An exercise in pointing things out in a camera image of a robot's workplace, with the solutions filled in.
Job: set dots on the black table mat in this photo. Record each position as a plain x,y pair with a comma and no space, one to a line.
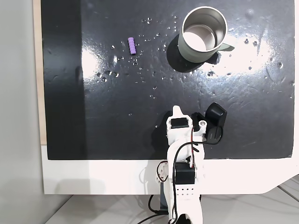
130,112

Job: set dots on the green steel cup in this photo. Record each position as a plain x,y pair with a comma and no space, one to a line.
201,35

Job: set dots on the purple ribbed pen grip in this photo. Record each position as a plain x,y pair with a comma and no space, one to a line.
132,46

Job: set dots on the light wooden board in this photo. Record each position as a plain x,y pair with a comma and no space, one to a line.
38,93

